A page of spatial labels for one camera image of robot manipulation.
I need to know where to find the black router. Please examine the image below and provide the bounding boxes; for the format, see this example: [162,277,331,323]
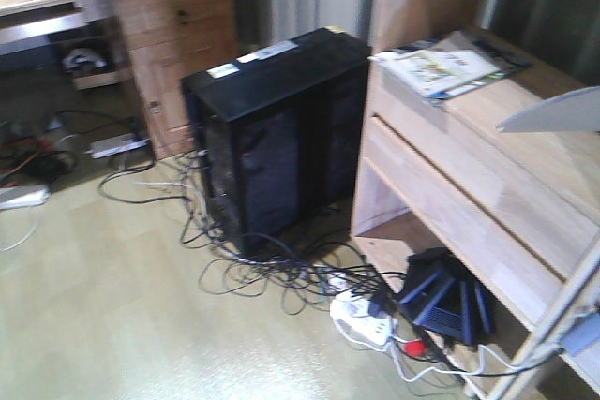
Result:
[396,247,496,346]

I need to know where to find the white power strip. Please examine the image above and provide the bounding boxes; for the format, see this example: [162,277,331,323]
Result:
[329,291,398,348]

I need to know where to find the tangled floor cables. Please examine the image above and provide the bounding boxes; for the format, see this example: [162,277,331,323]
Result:
[97,146,563,382]

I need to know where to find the black computer tower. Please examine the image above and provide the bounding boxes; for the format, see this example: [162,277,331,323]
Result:
[181,28,371,259]

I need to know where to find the wooden desk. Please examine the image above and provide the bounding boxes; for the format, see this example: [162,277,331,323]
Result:
[1,0,238,159]

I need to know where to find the wooden shelf unit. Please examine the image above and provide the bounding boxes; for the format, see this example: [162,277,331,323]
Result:
[350,0,600,400]

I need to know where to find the magazine stack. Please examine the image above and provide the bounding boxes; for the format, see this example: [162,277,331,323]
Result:
[371,29,532,106]

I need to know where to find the white paper stack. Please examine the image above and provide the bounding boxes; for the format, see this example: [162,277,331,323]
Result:
[496,86,599,133]

